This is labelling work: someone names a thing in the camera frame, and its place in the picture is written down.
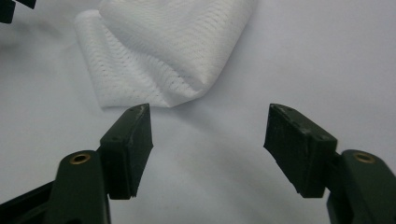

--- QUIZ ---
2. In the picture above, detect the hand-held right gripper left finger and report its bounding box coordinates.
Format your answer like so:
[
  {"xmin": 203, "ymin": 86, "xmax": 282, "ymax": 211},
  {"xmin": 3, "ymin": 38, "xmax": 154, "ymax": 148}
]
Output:
[{"xmin": 46, "ymin": 103, "xmax": 154, "ymax": 224}]

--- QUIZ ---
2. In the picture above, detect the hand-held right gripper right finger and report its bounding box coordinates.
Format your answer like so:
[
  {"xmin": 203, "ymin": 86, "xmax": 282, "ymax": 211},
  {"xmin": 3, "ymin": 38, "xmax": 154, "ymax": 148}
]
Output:
[{"xmin": 263, "ymin": 103, "xmax": 396, "ymax": 224}]

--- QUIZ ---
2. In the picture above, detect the white mesh laundry bag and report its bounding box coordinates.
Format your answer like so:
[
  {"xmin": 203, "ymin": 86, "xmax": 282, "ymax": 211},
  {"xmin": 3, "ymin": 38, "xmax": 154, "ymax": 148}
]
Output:
[{"xmin": 74, "ymin": 0, "xmax": 259, "ymax": 109}]

